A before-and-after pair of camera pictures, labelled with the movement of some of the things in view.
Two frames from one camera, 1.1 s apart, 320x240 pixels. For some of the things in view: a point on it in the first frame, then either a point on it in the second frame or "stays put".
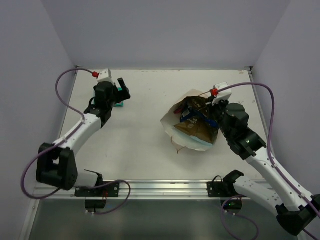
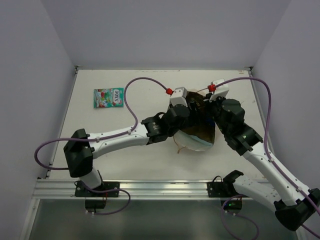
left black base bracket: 106,189 stays put
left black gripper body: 121,92 -> 191,105
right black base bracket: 228,192 stays put
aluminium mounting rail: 136,190 stays put
